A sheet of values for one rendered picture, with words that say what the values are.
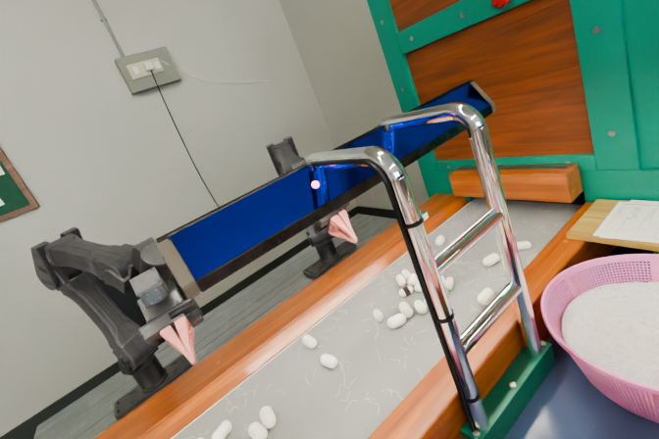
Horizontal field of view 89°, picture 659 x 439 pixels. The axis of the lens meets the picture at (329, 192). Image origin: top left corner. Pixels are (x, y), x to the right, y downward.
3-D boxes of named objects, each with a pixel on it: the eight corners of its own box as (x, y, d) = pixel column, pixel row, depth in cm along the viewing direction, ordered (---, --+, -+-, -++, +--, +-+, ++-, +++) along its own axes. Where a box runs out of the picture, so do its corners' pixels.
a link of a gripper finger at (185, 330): (202, 349, 57) (179, 306, 62) (161, 377, 54) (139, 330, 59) (210, 360, 63) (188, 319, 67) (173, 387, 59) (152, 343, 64)
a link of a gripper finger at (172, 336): (216, 339, 59) (192, 298, 63) (176, 367, 55) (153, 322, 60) (222, 351, 64) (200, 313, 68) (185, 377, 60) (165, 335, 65)
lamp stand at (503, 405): (388, 387, 61) (292, 160, 49) (455, 318, 70) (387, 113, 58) (485, 464, 44) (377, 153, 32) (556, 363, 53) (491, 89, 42)
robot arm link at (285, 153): (313, 162, 89) (287, 131, 115) (281, 175, 88) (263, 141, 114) (326, 199, 95) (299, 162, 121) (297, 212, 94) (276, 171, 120)
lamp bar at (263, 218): (177, 283, 44) (150, 235, 42) (462, 117, 72) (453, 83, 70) (188, 303, 37) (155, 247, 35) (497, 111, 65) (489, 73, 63)
